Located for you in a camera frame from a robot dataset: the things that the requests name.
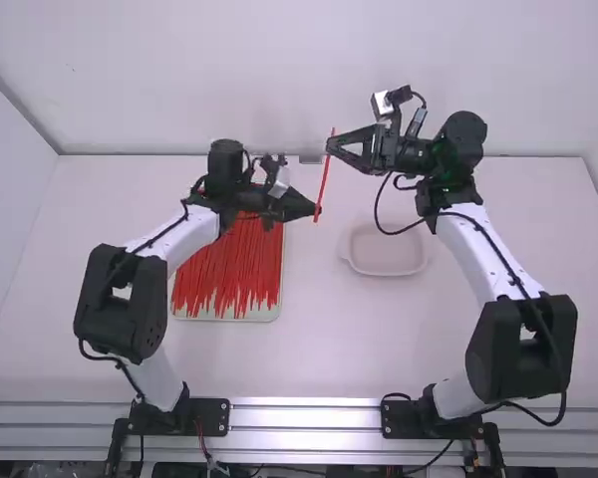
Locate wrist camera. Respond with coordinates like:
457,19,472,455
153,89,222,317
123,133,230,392
270,166,294,199
371,88,399,122

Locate silver rails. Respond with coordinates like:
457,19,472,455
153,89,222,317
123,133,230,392
0,395,598,469

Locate orange cable tie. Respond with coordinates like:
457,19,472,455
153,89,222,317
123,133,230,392
312,126,337,224

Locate black cable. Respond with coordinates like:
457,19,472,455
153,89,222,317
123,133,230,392
372,171,435,236
77,336,146,404
497,298,568,428
403,89,430,138

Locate row of orange cable ties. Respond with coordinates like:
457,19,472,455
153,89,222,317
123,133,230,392
173,182,284,320

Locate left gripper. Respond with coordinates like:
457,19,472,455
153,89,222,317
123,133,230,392
251,191,288,224

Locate pale tray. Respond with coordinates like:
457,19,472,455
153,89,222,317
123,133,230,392
170,181,286,324

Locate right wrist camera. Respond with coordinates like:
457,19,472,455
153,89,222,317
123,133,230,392
371,88,399,122

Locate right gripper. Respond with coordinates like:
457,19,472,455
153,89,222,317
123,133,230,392
326,121,405,176

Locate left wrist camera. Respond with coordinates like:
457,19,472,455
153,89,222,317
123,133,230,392
270,166,294,199

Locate white dish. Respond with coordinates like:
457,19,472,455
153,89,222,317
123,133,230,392
336,222,430,277

